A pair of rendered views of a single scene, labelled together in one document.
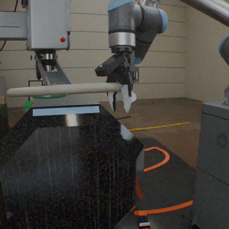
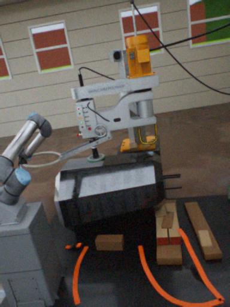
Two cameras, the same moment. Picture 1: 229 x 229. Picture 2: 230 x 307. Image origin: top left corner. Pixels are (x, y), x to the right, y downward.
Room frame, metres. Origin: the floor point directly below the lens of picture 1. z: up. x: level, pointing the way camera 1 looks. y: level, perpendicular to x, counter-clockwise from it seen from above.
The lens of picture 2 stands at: (3.02, -2.17, 1.97)
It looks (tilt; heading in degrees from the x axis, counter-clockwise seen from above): 20 degrees down; 115
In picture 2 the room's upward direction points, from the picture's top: 10 degrees counter-clockwise
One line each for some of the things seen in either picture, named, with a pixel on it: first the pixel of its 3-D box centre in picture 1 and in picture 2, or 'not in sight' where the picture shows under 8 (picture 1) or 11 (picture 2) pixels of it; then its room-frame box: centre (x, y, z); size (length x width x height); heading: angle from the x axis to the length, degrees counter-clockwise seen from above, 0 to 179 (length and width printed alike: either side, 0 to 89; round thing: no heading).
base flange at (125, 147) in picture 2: not in sight; (138, 143); (1.79, 1.27, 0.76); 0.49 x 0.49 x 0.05; 14
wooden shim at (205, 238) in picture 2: not in sight; (205, 238); (2.77, 0.16, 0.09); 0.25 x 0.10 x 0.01; 104
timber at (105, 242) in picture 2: not in sight; (109, 242); (1.78, -0.07, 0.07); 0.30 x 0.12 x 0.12; 10
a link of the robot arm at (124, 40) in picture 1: (120, 42); not in sight; (0.82, -0.01, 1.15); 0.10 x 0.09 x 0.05; 54
